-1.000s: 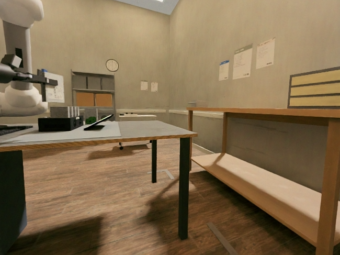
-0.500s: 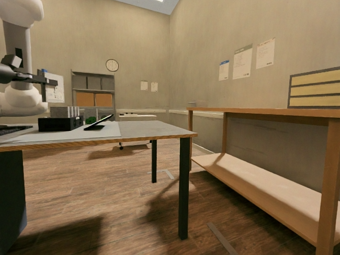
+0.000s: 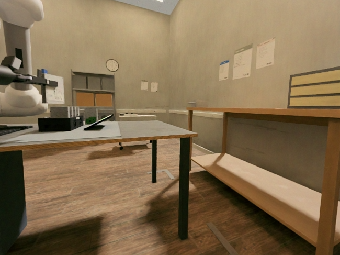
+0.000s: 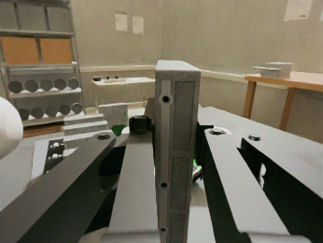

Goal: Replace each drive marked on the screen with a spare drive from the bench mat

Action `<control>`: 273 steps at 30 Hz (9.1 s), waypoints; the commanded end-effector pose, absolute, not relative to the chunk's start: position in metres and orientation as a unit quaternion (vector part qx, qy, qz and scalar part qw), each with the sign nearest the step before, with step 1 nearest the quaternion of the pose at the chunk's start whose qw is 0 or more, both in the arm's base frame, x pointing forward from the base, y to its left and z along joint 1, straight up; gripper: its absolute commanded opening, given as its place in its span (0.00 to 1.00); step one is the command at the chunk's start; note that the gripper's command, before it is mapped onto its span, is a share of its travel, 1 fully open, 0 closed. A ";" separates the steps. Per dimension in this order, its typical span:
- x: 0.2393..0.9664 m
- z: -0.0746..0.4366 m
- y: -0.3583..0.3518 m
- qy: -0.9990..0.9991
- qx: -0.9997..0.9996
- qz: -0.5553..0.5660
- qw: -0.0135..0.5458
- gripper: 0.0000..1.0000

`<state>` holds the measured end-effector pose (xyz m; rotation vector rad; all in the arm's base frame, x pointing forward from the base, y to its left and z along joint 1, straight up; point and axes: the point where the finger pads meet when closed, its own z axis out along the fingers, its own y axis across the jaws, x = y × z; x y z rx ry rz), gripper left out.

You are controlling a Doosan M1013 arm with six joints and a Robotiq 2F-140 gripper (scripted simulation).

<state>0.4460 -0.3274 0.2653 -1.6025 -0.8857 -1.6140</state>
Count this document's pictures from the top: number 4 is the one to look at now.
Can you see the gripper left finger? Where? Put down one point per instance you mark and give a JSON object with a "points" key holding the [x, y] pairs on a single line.
{"points": [[60, 206]]}

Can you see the grey flat mat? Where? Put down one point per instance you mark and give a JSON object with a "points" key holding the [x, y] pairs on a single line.
{"points": [[200, 226]]}

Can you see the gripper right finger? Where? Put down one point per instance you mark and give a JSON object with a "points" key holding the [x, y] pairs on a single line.
{"points": [[244, 206]]}

